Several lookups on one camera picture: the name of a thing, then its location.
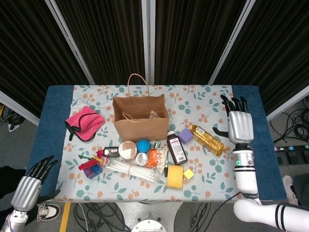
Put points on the clear plastic packet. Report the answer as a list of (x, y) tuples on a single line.
[(154, 114)]

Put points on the black power strip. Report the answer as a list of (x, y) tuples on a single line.
[(292, 148)]

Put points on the floral print tablecloth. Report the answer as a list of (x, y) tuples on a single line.
[(154, 191)]

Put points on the brown medicine bottle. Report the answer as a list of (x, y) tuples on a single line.
[(177, 149)]

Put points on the black marker pen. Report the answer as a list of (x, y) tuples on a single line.
[(166, 171)]

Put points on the black floor pedal unit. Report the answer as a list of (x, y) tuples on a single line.
[(292, 159)]

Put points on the blue velvet table cover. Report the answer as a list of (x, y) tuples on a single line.
[(48, 125)]

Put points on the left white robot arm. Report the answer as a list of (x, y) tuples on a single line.
[(13, 221)]

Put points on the gold foil biscuit pack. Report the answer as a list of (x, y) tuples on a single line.
[(208, 141)]

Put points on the person in black trousers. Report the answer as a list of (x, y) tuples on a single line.
[(9, 176)]

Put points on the purple foam cube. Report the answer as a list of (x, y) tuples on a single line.
[(185, 135)]

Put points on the orange white snack packet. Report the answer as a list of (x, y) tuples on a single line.
[(154, 159)]

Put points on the bundle of clear straws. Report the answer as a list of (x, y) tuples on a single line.
[(132, 170)]

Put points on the black tin with label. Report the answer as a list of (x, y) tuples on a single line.
[(112, 151)]

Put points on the white black sneaker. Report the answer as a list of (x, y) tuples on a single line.
[(49, 211), (289, 188)]

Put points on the yellow sponge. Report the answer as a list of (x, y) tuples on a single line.
[(175, 177)]

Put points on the round white robot base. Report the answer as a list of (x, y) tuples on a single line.
[(148, 226)]

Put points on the brown paper bag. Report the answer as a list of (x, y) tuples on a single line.
[(140, 130)]

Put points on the yellow foam cube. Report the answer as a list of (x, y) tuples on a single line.
[(188, 174)]

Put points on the blue purple toy block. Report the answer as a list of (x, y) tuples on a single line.
[(93, 172)]

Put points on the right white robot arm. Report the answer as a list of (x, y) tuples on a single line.
[(246, 174)]

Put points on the clear jar of rubber bands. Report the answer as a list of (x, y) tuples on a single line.
[(128, 151)]

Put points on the colourful feather toy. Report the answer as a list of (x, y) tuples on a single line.
[(87, 165)]

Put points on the pink cloth with black trim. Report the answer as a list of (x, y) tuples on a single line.
[(87, 123)]

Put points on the small clear jar of pins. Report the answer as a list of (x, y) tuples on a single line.
[(142, 159)]

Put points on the black ribbed partition panel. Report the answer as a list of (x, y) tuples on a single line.
[(108, 36), (29, 53), (277, 53), (193, 36)]

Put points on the blue rubber ball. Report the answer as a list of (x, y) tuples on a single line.
[(143, 146)]

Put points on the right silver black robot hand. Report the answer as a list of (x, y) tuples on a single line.
[(241, 126)]

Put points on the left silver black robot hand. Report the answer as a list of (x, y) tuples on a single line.
[(25, 193)]

